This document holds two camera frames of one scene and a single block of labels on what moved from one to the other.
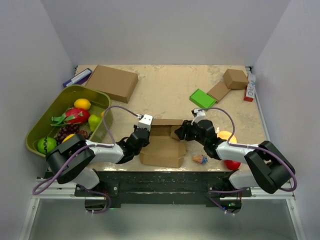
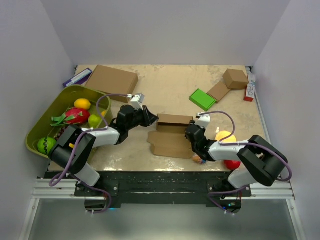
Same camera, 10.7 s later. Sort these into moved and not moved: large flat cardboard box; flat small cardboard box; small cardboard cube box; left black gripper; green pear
Moved: left black gripper
Not moved: flat small cardboard box; large flat cardboard box; small cardboard cube box; green pear
